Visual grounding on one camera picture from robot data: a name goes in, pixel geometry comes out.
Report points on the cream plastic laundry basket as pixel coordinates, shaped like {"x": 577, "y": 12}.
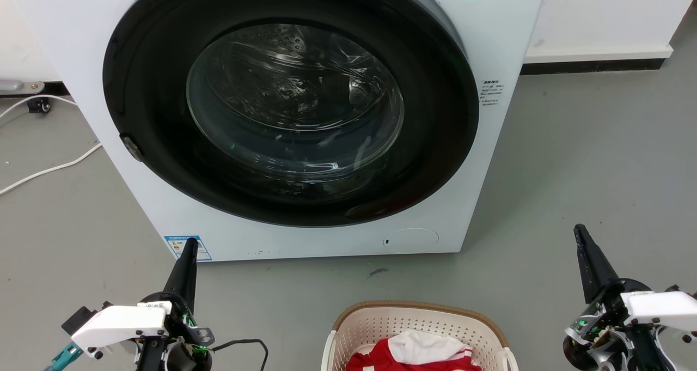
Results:
{"x": 375, "y": 323}

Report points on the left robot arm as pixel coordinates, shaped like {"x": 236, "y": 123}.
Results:
{"x": 174, "y": 357}

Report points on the red and white garment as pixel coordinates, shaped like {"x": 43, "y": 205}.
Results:
{"x": 430, "y": 352}

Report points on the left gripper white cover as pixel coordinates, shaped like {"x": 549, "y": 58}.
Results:
{"x": 122, "y": 323}

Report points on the black round washer door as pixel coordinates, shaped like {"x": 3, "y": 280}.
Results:
{"x": 163, "y": 158}

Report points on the round white filter cover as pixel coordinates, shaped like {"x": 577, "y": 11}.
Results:
{"x": 411, "y": 240}

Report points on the white front-load washing machine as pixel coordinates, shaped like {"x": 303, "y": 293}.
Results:
{"x": 493, "y": 28}

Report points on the black text instruction sticker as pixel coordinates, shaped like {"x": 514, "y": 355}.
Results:
{"x": 490, "y": 94}

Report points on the black caster wheel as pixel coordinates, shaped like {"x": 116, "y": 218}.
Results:
{"x": 39, "y": 105}

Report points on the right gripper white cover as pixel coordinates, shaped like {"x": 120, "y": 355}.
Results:
{"x": 653, "y": 305}

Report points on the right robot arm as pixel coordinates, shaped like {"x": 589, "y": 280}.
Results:
{"x": 621, "y": 352}

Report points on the blue energy label sticker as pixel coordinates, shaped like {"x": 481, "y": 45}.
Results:
{"x": 179, "y": 247}

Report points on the grey metal bracket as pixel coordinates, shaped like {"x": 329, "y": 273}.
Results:
{"x": 19, "y": 86}

